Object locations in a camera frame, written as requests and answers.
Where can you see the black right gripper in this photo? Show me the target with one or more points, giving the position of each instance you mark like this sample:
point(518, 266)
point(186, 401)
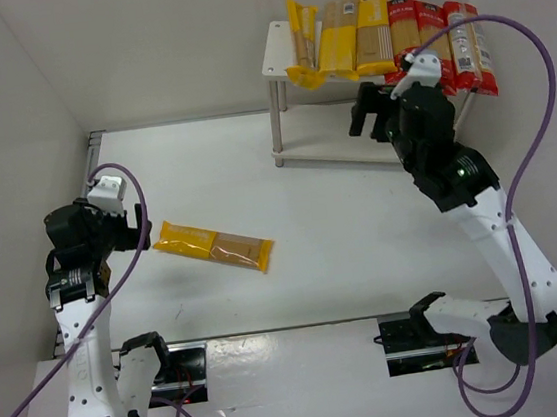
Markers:
point(383, 113)

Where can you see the yellow spaghetti bag on shelf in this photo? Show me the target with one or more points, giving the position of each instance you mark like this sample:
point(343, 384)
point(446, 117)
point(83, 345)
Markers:
point(337, 46)

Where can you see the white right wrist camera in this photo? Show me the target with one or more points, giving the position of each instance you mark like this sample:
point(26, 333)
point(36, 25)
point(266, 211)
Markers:
point(423, 68)

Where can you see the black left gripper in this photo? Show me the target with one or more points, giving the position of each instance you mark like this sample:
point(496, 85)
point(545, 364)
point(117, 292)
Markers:
point(127, 233)

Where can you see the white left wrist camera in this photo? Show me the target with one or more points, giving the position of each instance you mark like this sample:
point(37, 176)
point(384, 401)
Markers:
point(107, 194)

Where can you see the yellow spaghetti box on shelf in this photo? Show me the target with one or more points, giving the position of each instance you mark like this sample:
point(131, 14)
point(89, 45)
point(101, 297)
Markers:
point(374, 50)

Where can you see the red spaghetti bag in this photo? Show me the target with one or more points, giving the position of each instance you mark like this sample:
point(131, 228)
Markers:
point(405, 36)
point(431, 19)
point(473, 64)

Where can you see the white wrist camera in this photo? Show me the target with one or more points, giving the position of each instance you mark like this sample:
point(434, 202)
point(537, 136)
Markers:
point(107, 194)
point(423, 68)

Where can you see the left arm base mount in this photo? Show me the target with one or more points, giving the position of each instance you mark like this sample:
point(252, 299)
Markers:
point(184, 375)

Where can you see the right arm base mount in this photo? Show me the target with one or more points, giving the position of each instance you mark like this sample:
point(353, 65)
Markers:
point(408, 352)

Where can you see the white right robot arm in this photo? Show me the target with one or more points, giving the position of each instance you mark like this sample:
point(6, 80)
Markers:
point(462, 185)

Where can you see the red spaghetti bag middle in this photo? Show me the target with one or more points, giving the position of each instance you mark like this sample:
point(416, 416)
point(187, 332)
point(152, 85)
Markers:
point(431, 19)

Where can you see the yellow spaghetti bag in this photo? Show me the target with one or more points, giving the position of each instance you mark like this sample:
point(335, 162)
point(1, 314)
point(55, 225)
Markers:
point(303, 72)
point(219, 247)
point(337, 46)

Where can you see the white two-tier shelf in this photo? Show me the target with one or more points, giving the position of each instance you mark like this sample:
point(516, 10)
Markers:
point(313, 132)

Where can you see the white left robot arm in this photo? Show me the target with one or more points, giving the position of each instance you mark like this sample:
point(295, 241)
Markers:
point(83, 235)

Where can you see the red spaghetti bag left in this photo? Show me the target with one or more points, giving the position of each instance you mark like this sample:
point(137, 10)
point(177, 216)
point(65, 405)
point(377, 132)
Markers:
point(405, 36)

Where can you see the red spaghetti bag right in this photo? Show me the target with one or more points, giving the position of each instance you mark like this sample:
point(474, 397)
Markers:
point(473, 64)

